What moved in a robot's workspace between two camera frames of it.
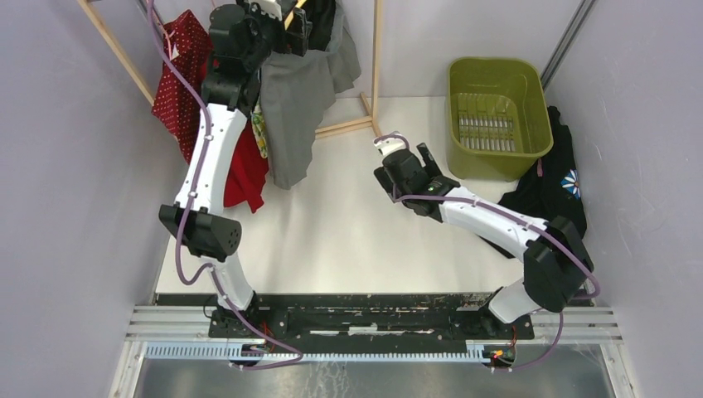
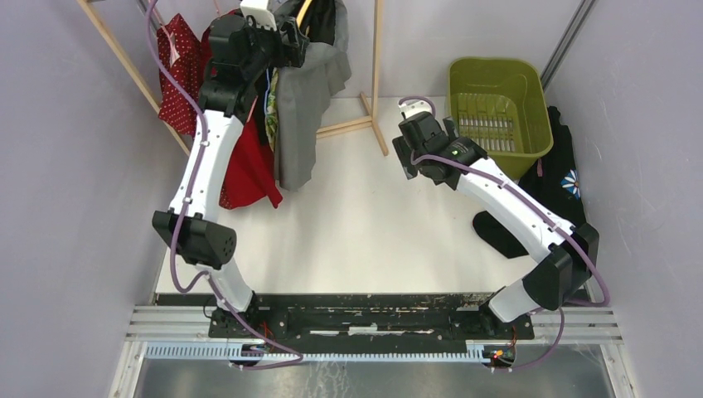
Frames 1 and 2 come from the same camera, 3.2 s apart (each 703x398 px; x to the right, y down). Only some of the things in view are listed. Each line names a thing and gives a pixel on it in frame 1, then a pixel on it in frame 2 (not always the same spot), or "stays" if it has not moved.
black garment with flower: [551, 187] stays
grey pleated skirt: [297, 90] stays
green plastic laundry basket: [496, 118] stays
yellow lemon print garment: [258, 125] → [272, 110]
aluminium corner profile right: [566, 42] stays
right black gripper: [431, 167] → [405, 154]
